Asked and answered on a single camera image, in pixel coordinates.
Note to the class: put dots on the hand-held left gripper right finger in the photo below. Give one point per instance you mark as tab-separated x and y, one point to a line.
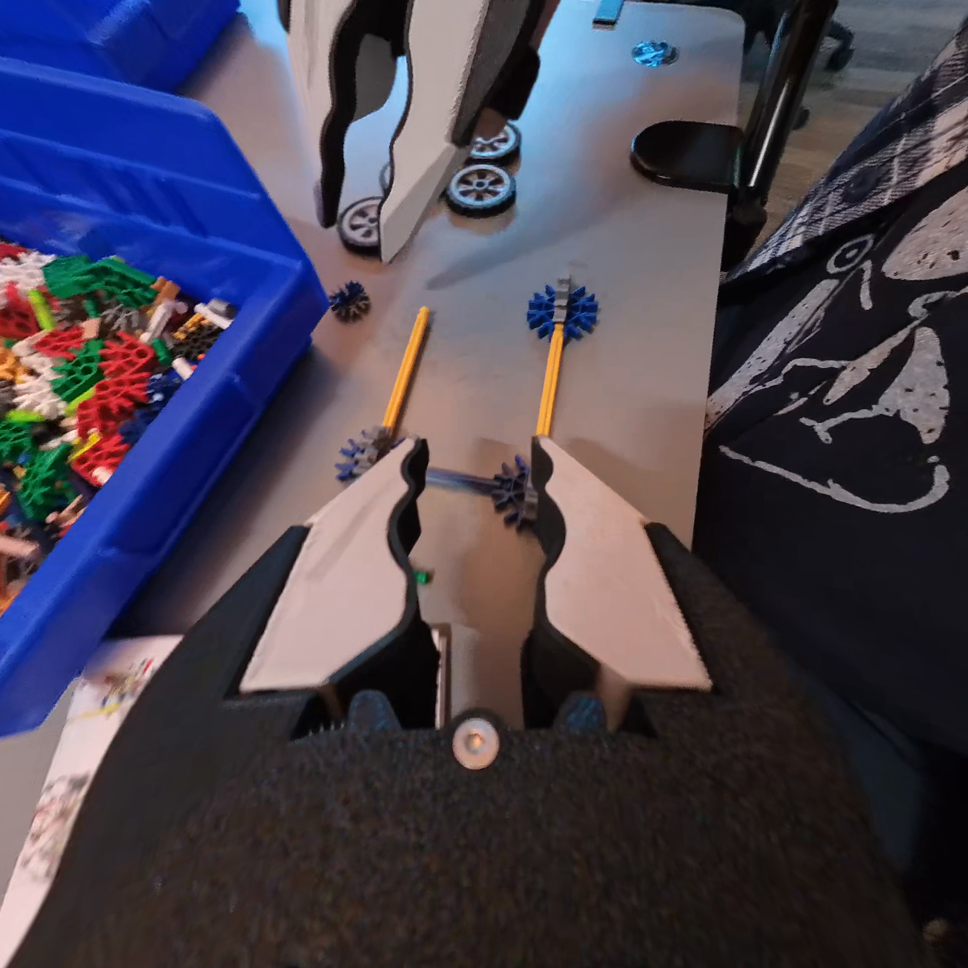
612	597

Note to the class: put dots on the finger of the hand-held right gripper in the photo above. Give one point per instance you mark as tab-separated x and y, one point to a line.
310	45
446	91

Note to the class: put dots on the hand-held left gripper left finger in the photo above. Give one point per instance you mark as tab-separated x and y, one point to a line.
333	597

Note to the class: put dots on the blue grey connector hub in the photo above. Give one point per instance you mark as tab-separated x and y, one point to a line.
363	454
544	310
514	491

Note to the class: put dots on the blue plastic rod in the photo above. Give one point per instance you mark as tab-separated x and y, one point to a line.
461	479

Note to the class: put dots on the blue plastic bin with pieces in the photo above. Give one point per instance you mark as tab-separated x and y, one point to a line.
189	491

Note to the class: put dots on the yellow plastic rod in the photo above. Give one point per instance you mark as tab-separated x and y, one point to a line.
550	386
406	367

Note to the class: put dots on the grey toy wheel black tyre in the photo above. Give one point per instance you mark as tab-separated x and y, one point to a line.
499	144
480	189
359	223

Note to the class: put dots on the shiny blue round disc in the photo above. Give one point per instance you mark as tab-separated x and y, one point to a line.
654	53

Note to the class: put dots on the empty blue plastic bin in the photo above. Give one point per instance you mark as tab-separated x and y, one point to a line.
113	38

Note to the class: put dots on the small blue grey connector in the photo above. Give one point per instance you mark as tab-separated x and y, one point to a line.
350	301

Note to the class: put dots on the black clamp pole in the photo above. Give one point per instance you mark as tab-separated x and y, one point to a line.
779	113

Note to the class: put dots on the person's dark printed t-shirt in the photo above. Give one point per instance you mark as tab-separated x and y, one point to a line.
832	454

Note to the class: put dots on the white instruction booklet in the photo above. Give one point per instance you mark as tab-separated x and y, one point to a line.
83	733

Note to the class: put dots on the pile of colourful construction pieces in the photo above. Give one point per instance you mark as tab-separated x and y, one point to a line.
91	378

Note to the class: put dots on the person's plaid overshirt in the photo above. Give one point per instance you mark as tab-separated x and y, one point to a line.
892	151

